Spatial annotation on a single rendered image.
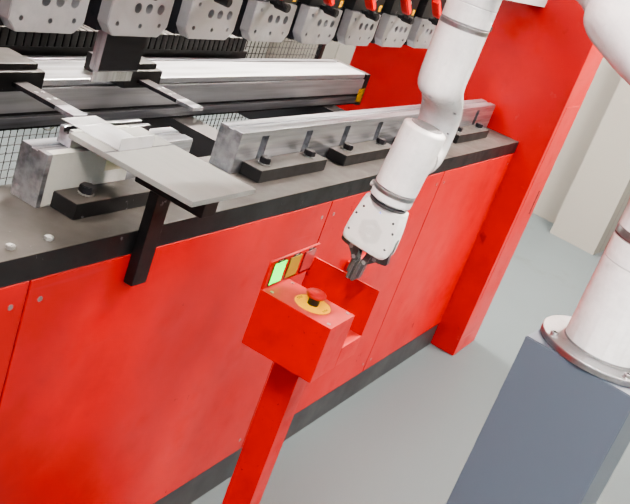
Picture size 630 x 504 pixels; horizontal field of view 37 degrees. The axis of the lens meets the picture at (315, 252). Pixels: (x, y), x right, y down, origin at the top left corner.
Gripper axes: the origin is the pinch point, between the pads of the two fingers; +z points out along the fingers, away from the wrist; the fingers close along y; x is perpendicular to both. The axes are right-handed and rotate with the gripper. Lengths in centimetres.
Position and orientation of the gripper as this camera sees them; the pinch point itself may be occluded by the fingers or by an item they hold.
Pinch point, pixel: (355, 269)
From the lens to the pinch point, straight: 185.8
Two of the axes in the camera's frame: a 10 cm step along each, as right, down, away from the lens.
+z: -3.9, 8.4, 3.8
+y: 8.0, 5.2, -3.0
